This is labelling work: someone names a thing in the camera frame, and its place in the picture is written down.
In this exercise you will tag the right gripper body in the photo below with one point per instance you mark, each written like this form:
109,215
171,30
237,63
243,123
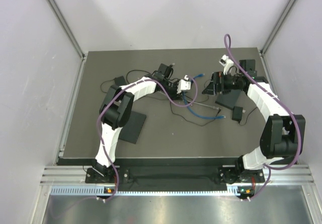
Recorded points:
229,82

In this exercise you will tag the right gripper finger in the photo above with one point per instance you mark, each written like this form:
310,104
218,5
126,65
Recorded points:
210,89
216,77

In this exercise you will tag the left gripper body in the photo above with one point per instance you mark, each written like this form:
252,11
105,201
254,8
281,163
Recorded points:
171,88

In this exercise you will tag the black network switch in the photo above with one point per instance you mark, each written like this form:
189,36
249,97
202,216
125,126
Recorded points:
131,131
228,100

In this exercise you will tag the black power adapter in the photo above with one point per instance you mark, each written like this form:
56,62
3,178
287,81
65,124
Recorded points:
237,113
120,81

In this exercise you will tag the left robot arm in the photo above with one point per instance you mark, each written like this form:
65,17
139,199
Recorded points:
116,108

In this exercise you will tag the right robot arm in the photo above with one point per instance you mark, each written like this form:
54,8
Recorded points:
283,133

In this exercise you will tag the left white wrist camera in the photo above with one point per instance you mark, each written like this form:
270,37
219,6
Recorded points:
184,84

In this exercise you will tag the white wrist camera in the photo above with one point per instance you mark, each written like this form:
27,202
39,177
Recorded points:
227,63
184,84

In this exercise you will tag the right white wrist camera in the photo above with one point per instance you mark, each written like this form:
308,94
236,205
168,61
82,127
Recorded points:
227,63

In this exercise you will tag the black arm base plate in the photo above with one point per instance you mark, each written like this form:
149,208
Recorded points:
217,170

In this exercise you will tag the right aluminium frame post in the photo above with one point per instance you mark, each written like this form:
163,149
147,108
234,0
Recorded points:
278,25

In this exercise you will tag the aluminium frame post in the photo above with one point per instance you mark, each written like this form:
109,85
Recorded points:
278,25
66,28

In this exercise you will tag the left aluminium frame post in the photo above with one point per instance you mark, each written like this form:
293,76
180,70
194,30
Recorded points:
66,28

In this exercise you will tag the aluminium front frame rail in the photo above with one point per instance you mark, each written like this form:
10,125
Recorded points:
76,176

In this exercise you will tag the slotted grey cable duct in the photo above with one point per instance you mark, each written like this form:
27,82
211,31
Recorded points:
107,191

